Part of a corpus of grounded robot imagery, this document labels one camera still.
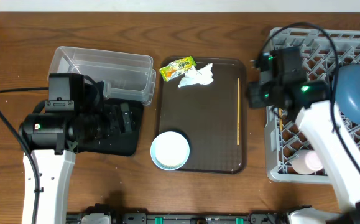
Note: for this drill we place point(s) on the large blue bowl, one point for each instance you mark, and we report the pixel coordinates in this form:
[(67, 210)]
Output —
[(348, 92)]

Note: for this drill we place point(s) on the light blue rice bowl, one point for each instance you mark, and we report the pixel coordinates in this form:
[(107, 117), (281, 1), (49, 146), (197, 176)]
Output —
[(170, 150)]

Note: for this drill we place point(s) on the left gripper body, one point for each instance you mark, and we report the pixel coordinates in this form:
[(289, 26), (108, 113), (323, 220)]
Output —
[(111, 124)]

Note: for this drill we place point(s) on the yellow green snack wrapper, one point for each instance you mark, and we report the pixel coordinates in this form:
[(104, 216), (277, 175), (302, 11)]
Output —
[(177, 68)]

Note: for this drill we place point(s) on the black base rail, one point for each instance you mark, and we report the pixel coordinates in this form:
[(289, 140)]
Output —
[(103, 213)]

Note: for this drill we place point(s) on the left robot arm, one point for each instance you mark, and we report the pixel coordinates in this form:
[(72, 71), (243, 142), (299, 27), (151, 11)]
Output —
[(75, 118)]

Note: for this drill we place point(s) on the white tissue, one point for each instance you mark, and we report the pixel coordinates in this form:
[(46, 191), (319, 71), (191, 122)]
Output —
[(203, 76)]

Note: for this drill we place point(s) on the grey dishwasher rack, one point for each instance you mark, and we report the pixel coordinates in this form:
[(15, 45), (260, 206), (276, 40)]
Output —
[(319, 62)]

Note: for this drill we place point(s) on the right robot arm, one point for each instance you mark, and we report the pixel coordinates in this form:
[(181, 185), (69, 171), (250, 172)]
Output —
[(319, 120)]

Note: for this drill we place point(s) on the pink cup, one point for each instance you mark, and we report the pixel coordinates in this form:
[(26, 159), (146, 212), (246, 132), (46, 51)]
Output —
[(306, 162)]

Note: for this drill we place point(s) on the brown serving tray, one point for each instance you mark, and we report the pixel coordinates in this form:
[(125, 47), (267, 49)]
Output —
[(206, 116)]

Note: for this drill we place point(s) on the black plastic tray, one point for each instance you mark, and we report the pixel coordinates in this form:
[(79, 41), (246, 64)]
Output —
[(122, 145)]

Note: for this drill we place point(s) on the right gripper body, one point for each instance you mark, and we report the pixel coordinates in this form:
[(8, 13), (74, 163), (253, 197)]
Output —
[(261, 98)]

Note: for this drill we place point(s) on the clear plastic bin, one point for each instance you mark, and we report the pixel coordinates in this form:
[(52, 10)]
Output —
[(124, 75)]

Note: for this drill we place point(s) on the wooden chopstick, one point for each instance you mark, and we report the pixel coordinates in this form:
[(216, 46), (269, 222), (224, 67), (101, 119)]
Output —
[(238, 122), (280, 119)]

